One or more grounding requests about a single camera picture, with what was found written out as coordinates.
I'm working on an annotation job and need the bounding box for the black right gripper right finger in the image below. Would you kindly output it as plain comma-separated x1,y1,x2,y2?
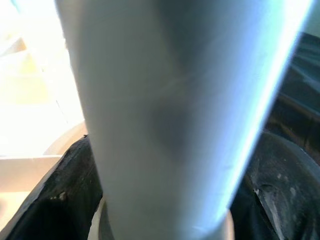
228,131,320,240

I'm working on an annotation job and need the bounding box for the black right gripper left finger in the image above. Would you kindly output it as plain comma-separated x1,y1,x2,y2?
4,136,105,240

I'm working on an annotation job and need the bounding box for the white plastic table top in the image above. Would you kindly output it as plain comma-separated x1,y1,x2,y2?
0,0,106,240

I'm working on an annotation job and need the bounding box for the white plastic table leg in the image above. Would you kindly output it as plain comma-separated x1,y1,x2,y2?
53,0,315,240

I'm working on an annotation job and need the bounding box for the black plastic table cloth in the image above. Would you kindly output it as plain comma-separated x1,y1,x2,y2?
259,31,320,163

